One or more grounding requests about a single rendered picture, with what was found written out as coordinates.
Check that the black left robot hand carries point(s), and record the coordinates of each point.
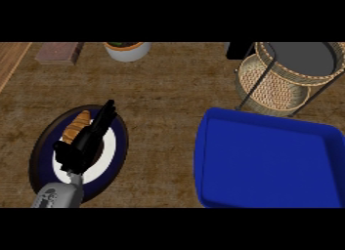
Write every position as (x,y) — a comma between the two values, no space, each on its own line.
(87,140)

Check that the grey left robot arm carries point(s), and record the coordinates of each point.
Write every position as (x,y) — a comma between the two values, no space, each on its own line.
(60,194)

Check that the dark blue oval plate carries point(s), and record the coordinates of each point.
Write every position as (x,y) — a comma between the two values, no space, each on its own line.
(107,153)

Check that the blue rectangular tray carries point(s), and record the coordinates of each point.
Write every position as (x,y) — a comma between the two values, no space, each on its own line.
(272,162)

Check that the white plant pot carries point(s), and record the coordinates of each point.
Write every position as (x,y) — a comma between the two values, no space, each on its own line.
(126,51)

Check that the black box-shaped object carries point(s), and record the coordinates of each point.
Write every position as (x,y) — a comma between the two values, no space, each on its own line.
(239,50)

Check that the reddish-brown rectangular block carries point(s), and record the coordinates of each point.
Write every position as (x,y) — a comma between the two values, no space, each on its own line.
(58,52)

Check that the orange-brown croissant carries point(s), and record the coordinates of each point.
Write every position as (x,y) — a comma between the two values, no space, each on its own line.
(75,128)

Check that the tiered wicker basket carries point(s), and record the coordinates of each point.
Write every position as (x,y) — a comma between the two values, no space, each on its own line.
(291,74)

